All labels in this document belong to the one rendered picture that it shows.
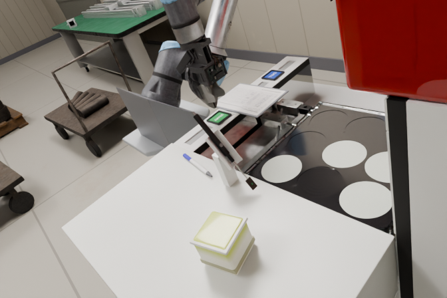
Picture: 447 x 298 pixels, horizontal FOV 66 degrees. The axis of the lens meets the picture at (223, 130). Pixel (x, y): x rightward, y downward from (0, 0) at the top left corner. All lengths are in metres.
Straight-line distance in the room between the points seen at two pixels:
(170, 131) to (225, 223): 0.65
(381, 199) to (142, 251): 0.48
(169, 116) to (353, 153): 0.61
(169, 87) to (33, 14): 9.39
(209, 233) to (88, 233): 0.35
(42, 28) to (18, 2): 0.78
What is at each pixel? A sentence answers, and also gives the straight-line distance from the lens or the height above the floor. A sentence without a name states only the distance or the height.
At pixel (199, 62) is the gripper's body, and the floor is 1.16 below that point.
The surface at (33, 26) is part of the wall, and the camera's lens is 10.57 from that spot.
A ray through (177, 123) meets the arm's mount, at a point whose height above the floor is 0.91.
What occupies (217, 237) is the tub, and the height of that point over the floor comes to 1.03.
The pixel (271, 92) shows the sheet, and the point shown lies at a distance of 1.07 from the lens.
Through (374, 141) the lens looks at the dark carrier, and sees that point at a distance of 0.90.
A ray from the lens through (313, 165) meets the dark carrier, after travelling 0.85.
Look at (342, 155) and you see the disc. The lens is 0.87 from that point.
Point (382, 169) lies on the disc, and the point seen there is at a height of 0.90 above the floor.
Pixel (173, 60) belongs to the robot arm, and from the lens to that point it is 1.29.
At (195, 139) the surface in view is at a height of 0.96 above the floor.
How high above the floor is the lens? 1.46
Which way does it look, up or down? 31 degrees down
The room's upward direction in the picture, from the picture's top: 21 degrees counter-clockwise
